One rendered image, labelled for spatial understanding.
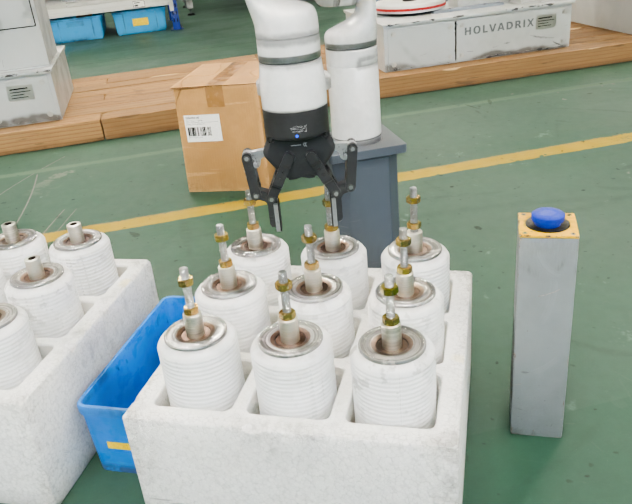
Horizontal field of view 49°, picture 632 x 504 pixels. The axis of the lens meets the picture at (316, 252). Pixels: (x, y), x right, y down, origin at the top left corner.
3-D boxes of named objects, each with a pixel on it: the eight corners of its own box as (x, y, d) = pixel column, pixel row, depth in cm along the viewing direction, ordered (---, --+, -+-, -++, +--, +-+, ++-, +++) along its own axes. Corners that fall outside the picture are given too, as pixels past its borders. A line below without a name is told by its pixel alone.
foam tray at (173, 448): (246, 352, 123) (231, 262, 115) (471, 367, 114) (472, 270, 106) (150, 526, 89) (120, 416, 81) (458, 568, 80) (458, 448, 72)
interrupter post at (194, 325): (182, 340, 83) (177, 316, 81) (192, 329, 85) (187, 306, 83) (200, 342, 82) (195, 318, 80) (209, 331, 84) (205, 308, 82)
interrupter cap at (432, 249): (431, 237, 102) (431, 232, 101) (450, 259, 95) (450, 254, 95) (381, 245, 101) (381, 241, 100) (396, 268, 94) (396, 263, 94)
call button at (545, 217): (530, 220, 89) (530, 205, 88) (562, 221, 88) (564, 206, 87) (531, 233, 86) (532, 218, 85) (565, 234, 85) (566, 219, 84)
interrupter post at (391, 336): (406, 350, 77) (405, 325, 75) (385, 355, 76) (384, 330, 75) (398, 339, 79) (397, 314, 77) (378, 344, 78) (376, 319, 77)
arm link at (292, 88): (331, 86, 86) (327, 34, 83) (335, 108, 76) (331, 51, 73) (258, 93, 86) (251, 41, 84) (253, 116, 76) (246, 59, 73)
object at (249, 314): (287, 375, 104) (273, 269, 96) (268, 417, 96) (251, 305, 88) (228, 370, 107) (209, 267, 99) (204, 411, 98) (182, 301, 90)
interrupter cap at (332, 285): (285, 307, 87) (284, 303, 87) (286, 279, 94) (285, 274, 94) (344, 302, 87) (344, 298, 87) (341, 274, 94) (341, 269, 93)
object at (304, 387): (268, 490, 84) (248, 368, 76) (267, 436, 92) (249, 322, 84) (347, 481, 84) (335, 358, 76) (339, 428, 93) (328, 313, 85)
